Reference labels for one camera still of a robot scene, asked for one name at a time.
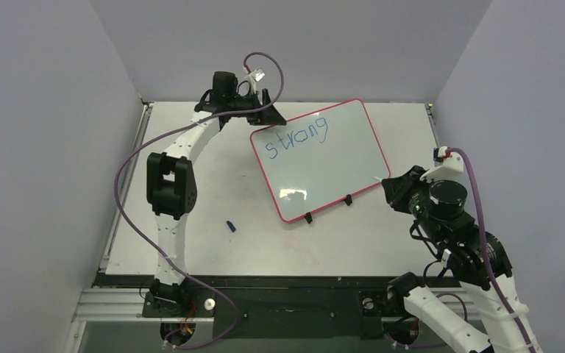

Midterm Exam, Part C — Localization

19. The pink framed whiteboard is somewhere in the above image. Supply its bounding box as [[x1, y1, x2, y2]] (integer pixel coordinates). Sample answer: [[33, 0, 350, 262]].
[[249, 99, 391, 223]]

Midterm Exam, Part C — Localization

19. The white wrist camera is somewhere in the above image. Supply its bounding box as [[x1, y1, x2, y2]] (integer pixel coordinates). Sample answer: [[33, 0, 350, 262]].
[[419, 146, 465, 182], [246, 68, 265, 93]]

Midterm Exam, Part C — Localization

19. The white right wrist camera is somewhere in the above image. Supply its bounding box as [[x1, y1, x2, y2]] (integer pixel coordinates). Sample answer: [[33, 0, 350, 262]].
[[419, 146, 465, 182]]

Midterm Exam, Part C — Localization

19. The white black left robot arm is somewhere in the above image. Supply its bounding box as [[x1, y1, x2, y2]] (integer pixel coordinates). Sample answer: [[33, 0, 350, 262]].
[[146, 68, 286, 316]]

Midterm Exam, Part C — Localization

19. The blue marker cap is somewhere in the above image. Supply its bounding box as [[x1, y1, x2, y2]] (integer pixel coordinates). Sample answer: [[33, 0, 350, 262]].
[[226, 221, 236, 232]]

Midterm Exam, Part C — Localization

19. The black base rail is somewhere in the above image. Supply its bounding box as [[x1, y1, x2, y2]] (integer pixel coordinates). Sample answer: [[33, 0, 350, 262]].
[[92, 272, 483, 340]]

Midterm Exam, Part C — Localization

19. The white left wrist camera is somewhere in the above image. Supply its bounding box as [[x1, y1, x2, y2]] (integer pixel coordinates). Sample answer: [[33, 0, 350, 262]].
[[246, 68, 265, 93]]

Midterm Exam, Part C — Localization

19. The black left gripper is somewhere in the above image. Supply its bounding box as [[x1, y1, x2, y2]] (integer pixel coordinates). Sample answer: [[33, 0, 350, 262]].
[[228, 90, 286, 126]]

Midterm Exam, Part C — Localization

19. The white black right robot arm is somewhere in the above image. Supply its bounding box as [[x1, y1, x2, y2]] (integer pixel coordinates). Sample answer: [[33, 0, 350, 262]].
[[380, 165, 541, 352]]

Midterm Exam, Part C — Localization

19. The aluminium frame rail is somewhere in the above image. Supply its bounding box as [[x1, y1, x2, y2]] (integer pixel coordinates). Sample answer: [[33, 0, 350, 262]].
[[72, 288, 481, 322]]

